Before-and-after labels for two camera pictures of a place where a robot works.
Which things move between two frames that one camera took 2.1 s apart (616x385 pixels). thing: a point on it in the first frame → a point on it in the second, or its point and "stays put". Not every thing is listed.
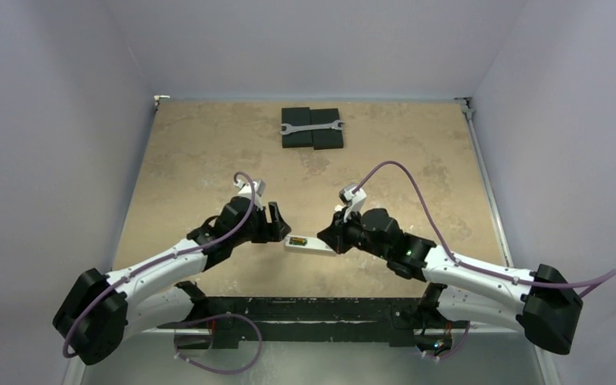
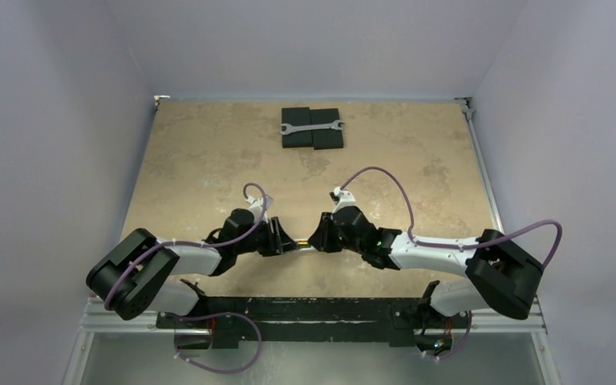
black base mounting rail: x=358 y=321 stays put
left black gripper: x=272 y=231 → x=283 y=243
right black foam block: x=329 y=138 stays put
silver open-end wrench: x=289 y=128 stays put
